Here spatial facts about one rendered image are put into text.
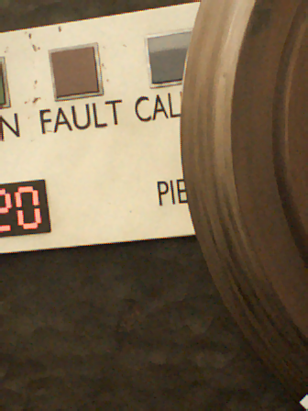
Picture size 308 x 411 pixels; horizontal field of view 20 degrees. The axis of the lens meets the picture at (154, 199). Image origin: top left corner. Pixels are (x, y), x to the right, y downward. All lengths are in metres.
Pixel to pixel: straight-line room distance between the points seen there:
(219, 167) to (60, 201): 0.21
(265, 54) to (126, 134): 0.20
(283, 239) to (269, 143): 0.06
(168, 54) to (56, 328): 0.25
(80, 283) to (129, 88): 0.17
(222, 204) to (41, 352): 0.28
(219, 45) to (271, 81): 0.05
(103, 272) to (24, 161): 0.11
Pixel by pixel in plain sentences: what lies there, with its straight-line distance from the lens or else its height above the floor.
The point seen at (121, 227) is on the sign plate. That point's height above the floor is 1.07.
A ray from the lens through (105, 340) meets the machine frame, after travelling 0.75.
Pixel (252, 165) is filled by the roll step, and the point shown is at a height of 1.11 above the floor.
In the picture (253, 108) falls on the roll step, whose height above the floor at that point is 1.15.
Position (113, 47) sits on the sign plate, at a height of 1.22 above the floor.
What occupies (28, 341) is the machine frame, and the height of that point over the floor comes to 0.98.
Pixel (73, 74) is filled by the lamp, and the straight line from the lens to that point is 0.71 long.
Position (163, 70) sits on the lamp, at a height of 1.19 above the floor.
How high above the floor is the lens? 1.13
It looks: 3 degrees down
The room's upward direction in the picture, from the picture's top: 7 degrees counter-clockwise
